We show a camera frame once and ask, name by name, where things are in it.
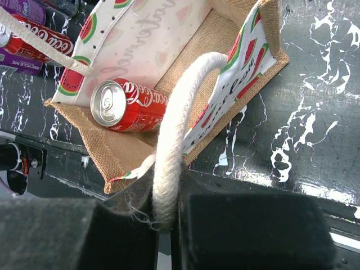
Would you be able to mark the red cola can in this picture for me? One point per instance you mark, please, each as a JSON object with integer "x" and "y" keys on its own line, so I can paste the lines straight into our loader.
{"x": 123, "y": 106}
{"x": 22, "y": 37}

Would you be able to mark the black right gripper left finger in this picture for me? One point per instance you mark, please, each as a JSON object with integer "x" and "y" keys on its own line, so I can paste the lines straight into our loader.
{"x": 78, "y": 233}

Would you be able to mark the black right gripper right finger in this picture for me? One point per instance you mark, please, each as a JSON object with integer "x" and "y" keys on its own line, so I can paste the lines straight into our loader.
{"x": 247, "y": 230}

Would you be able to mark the purple soda can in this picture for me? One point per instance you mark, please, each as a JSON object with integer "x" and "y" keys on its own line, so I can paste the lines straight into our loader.
{"x": 19, "y": 64}
{"x": 26, "y": 8}

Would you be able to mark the black beverage can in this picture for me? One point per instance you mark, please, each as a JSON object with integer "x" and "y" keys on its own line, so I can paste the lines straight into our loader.
{"x": 66, "y": 7}

